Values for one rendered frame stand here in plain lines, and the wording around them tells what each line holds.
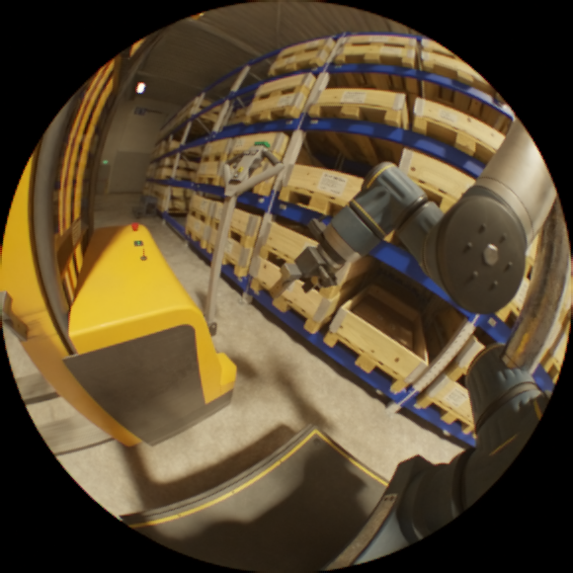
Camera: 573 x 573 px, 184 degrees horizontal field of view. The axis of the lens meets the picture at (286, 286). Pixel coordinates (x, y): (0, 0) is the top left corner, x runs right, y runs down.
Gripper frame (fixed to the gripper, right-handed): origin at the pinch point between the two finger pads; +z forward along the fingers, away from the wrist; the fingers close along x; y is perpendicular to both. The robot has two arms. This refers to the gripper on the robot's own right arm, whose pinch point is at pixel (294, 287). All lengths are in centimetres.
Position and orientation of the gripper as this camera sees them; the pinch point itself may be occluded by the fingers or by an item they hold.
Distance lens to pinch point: 48.1
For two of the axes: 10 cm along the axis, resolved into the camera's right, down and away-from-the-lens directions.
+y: 4.6, 8.2, -3.4
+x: 6.7, -0.7, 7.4
